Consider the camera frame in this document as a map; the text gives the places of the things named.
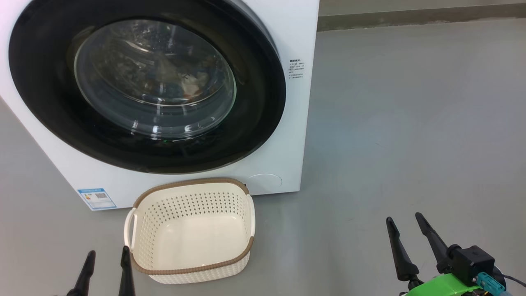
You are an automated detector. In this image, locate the small printed text sticker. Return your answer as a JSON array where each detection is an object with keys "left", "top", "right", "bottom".
[{"left": 289, "top": 59, "right": 305, "bottom": 79}]

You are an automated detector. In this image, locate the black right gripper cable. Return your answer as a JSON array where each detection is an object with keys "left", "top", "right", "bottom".
[{"left": 501, "top": 275, "right": 526, "bottom": 288}]

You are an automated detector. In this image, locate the cream perforated laundry basket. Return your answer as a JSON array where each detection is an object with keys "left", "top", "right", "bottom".
[{"left": 124, "top": 178, "right": 256, "bottom": 284}]

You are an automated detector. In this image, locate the grey baseboard strip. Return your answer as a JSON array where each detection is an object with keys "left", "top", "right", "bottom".
[{"left": 317, "top": 4, "right": 526, "bottom": 32}]

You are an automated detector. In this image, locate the cream and blue printed garment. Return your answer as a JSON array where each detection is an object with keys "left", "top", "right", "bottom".
[{"left": 177, "top": 72, "right": 211, "bottom": 99}]

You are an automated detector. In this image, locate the white front-load washing machine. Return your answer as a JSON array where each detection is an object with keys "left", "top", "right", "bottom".
[{"left": 0, "top": 0, "right": 320, "bottom": 211}]

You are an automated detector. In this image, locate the teal right cable connector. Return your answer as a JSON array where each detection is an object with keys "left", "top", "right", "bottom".
[{"left": 477, "top": 271, "right": 507, "bottom": 296}]

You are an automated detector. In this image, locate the blue energy label sticker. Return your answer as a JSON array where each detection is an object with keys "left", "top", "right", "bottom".
[{"left": 77, "top": 188, "right": 117, "bottom": 210}]

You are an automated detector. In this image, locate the black round glass washer door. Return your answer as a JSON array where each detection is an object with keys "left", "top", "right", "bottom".
[{"left": 8, "top": 0, "right": 287, "bottom": 174}]

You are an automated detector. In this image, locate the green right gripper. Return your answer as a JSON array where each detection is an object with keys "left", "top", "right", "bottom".
[{"left": 385, "top": 212, "right": 489, "bottom": 296}]

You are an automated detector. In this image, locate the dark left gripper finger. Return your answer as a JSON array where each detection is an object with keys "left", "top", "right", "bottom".
[
  {"left": 66, "top": 250, "right": 97, "bottom": 296},
  {"left": 118, "top": 246, "right": 136, "bottom": 296}
]

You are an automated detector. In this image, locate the round white filter cover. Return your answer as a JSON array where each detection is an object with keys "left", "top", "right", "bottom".
[{"left": 247, "top": 173, "right": 283, "bottom": 194}]

